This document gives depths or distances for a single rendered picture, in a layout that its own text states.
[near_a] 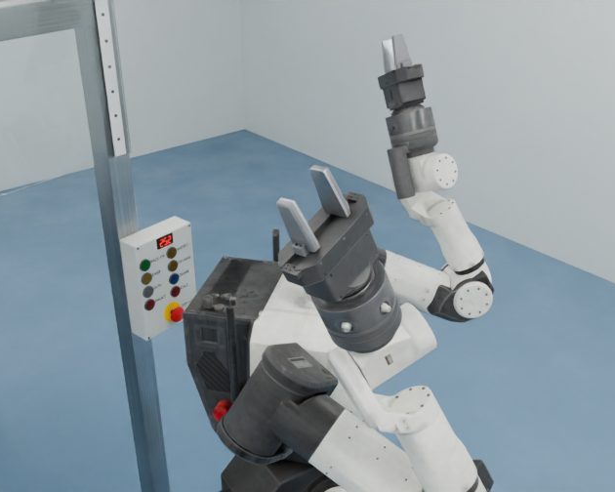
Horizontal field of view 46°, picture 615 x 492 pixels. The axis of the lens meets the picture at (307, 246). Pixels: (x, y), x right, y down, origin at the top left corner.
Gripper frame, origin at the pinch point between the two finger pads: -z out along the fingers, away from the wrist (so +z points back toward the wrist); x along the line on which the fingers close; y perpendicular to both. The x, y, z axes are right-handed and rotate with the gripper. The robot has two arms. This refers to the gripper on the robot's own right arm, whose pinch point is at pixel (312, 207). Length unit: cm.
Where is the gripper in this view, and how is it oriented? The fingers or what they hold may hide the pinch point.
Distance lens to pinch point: 73.4
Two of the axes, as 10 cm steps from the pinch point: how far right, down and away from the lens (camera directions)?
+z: 3.5, 7.2, 5.9
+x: 6.1, -6.6, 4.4
